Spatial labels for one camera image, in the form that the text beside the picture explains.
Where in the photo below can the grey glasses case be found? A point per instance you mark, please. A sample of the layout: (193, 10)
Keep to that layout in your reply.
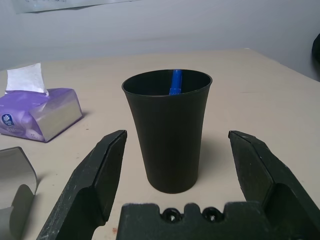
(15, 175)

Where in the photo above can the purple tissue pack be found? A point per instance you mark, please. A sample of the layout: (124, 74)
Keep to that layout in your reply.
(30, 112)

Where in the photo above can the black plastic cup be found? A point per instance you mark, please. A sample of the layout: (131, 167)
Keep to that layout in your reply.
(172, 140)

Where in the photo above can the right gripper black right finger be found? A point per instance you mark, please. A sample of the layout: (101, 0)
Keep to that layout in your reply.
(257, 170)

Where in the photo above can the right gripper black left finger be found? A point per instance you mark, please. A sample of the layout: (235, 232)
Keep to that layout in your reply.
(82, 195)

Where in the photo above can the white marker with blue cap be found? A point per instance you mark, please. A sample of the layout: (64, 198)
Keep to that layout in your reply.
(176, 82)

